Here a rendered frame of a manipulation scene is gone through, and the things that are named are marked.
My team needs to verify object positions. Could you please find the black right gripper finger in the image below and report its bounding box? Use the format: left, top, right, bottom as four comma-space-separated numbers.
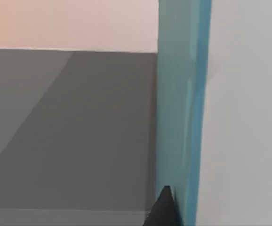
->
142, 185, 176, 226

